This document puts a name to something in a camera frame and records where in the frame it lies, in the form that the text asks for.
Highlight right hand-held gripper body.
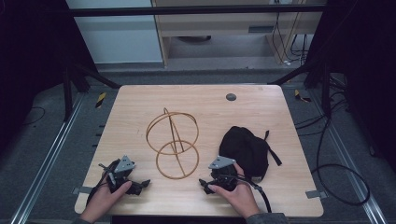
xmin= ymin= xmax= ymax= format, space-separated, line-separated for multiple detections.
xmin=207 ymin=155 xmax=241 ymax=192

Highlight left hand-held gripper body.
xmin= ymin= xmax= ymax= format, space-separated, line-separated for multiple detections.
xmin=106 ymin=155 xmax=139 ymax=194

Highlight black cap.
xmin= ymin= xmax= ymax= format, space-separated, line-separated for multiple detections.
xmin=218 ymin=125 xmax=283 ymax=183

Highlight golden wire hat stand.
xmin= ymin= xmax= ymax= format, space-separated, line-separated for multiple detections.
xmin=145 ymin=106 xmax=201 ymax=181

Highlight person's right hand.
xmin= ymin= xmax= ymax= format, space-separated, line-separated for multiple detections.
xmin=206 ymin=162 xmax=262 ymax=219

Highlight person's left hand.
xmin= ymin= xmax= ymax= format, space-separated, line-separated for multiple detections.
xmin=79 ymin=180 xmax=133 ymax=224

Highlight yellow black striped tape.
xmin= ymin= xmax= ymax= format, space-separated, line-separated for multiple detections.
xmin=293 ymin=89 xmax=312 ymax=104
xmin=94 ymin=91 xmax=107 ymax=109

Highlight black metal stand leg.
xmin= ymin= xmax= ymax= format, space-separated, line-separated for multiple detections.
xmin=267 ymin=60 xmax=332 ymax=118
xmin=61 ymin=60 xmax=121 ymax=123

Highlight white cabinet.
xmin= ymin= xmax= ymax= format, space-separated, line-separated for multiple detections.
xmin=64 ymin=0 xmax=164 ymax=65

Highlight light wooden desk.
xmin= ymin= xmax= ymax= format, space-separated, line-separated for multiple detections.
xmin=150 ymin=0 xmax=327 ymax=68

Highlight black curtain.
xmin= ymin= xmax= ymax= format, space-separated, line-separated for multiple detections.
xmin=304 ymin=0 xmax=396 ymax=172
xmin=0 ymin=0 xmax=97 ymax=157

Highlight left hand-held gripper cable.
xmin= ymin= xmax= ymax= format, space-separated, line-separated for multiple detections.
xmin=85 ymin=158 xmax=121 ymax=206

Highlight hand-held gripper cable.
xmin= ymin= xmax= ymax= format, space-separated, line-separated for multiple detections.
xmin=239 ymin=175 xmax=273 ymax=215
xmin=85 ymin=158 xmax=121 ymax=206

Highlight grey metal table bracket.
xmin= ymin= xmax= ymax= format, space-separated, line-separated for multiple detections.
xmin=72 ymin=186 xmax=94 ymax=196
xmin=304 ymin=189 xmax=329 ymax=200

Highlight right hand-held gripper cable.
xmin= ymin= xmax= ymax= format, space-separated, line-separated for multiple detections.
xmin=239 ymin=175 xmax=273 ymax=215

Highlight aluminium floor rail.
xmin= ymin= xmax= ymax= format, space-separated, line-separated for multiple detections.
xmin=8 ymin=91 xmax=86 ymax=224
xmin=309 ymin=88 xmax=389 ymax=224

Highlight black floor cable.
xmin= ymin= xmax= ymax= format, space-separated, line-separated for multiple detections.
xmin=293 ymin=88 xmax=372 ymax=207

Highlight bundle of hanging cables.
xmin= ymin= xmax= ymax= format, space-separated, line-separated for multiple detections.
xmin=271 ymin=0 xmax=310 ymax=67

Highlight black frame crossbar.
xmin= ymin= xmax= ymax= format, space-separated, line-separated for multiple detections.
xmin=66 ymin=5 xmax=327 ymax=18

